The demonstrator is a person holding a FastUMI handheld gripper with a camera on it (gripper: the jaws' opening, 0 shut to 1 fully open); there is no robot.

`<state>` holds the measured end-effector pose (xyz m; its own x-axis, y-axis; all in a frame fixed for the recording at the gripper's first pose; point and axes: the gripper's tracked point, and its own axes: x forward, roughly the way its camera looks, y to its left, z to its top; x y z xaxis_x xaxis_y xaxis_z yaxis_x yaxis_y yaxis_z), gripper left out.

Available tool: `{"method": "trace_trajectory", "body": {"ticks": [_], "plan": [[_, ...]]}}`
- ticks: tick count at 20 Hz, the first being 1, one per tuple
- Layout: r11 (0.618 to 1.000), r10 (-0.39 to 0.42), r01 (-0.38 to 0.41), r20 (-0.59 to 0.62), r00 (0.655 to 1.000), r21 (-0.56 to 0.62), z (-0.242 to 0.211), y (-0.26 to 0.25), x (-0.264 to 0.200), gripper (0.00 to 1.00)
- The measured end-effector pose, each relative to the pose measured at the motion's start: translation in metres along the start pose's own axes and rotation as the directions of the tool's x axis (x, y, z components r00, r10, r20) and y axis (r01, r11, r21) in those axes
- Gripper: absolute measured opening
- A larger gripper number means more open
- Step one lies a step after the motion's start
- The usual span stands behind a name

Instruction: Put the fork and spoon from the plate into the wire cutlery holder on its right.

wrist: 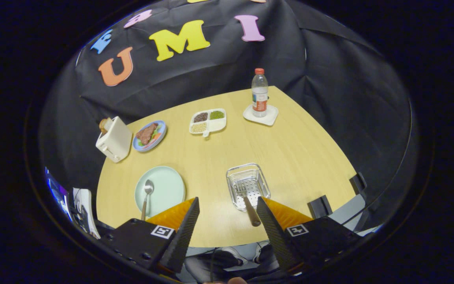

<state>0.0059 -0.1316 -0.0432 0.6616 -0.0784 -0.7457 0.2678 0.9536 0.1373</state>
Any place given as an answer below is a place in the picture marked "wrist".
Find person's white shoe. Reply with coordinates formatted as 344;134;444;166
253;244;273;264
223;247;248;265

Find person's dark trousers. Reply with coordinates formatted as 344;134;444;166
184;250;243;282

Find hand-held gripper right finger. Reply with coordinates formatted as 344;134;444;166
256;197;363;275

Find computer monitor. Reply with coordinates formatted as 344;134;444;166
45;168;72;221

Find mint green plate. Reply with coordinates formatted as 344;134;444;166
134;166;186;218

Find white toaster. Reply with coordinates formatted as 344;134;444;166
95;116;133;163

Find blue plate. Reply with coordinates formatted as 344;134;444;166
132;120;167;152

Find white side table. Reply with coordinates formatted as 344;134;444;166
73;188;101;240

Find wooden handled fork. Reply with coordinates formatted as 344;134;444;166
236;182;262;227

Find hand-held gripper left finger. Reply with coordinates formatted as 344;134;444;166
105;197;201;275

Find metal spoon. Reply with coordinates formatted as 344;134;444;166
141;179;154;221

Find white divided dish with beans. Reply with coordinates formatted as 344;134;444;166
189;108;227;138

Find clear water bottle red cap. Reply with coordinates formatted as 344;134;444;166
251;68;269;118

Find metal wire basket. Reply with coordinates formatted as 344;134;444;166
226;163;271;212

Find white square coaster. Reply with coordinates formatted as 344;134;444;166
243;104;279;127

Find brown steak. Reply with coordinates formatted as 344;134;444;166
136;123;159;145

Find black table clamp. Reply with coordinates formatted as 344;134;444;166
349;172;368;194
308;195;333;219

